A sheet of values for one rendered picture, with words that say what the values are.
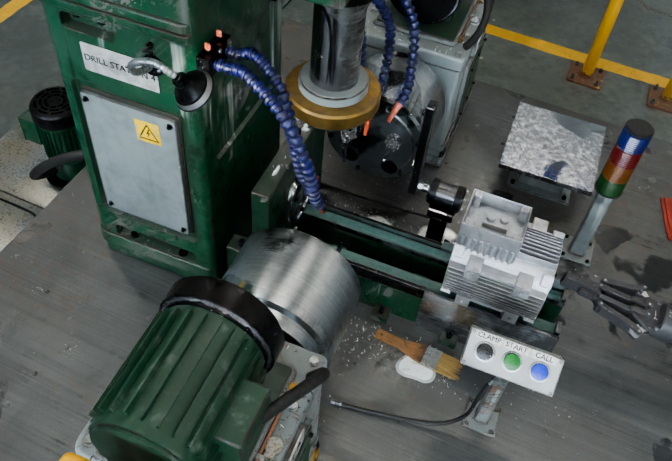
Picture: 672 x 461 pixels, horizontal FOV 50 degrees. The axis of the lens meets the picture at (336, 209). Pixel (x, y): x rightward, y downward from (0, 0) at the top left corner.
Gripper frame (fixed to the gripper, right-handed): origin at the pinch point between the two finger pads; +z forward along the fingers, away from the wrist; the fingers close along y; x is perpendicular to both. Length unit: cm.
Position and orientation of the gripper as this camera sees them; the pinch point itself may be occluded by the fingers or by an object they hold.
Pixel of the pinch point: (579, 285)
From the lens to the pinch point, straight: 153.2
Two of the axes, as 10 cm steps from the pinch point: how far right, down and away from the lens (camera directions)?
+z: -9.1, -4.1, 0.9
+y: -3.7, 6.8, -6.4
